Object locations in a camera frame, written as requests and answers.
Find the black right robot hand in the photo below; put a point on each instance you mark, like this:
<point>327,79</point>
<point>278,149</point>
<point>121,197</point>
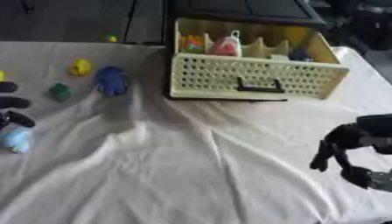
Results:
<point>352,135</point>

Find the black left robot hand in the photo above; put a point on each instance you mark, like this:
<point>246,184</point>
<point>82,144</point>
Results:
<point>13,102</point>

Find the pale compartment drawer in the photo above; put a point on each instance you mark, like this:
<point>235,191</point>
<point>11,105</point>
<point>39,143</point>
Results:
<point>214,73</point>

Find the yellow block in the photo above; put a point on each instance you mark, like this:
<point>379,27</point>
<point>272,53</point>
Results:
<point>1,75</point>

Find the light blue soft toy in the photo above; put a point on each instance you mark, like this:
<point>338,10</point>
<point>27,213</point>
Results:
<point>18,140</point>

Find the yellow toy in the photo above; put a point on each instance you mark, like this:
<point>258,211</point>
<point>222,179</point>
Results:
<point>80,67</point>

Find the dark blue toy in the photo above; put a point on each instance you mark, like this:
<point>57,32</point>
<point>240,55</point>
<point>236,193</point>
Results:
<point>300,54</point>

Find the black bag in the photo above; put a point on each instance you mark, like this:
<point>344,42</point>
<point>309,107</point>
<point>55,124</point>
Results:
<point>372,24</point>

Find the small yellow ball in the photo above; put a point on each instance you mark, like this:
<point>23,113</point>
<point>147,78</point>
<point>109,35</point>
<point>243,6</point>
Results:
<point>111,38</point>

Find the orange and green toy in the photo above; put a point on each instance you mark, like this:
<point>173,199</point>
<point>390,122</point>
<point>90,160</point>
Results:
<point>192,44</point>

